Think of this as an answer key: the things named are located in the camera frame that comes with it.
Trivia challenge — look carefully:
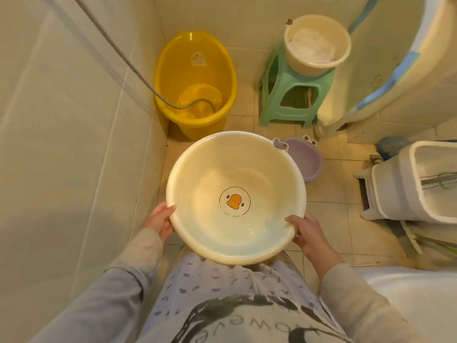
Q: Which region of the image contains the person's patterned shirt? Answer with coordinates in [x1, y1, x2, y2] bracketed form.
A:
[137, 253, 352, 343]

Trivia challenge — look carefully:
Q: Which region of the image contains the person's right forearm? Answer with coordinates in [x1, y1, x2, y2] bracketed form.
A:
[303, 252, 425, 343]

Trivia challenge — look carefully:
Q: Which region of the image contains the purple frog basin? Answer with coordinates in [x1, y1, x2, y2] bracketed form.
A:
[282, 136, 324, 183]

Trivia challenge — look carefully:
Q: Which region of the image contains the person's left hand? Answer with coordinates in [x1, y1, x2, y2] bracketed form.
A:
[141, 204, 177, 243]

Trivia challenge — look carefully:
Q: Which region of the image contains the white washing machine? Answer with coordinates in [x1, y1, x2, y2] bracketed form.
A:
[314, 0, 457, 138]

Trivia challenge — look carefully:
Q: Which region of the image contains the yellow plastic tub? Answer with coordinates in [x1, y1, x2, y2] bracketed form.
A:
[154, 30, 238, 141]

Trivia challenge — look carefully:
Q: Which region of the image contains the cream basin with duck print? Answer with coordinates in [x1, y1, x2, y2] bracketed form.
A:
[166, 131, 307, 266]

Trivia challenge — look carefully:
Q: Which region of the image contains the white sink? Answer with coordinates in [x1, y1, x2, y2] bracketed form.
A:
[353, 266, 457, 343]

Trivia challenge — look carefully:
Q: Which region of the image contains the white toilet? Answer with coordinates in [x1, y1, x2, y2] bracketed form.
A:
[353, 141, 457, 224]

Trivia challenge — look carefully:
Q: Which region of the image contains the green plastic stool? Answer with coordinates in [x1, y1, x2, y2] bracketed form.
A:
[258, 42, 335, 129]

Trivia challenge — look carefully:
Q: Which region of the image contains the person's left forearm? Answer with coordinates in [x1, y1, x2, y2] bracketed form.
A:
[29, 228, 164, 343]

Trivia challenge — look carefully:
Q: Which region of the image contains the person's right hand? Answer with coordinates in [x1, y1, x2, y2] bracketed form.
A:
[284, 213, 336, 268]

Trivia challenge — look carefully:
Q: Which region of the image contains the metal shower hose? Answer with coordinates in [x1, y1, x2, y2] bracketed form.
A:
[71, 0, 218, 115]

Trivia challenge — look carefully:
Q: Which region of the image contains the cream plastic bucket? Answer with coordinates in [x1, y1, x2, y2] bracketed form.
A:
[284, 14, 352, 77]

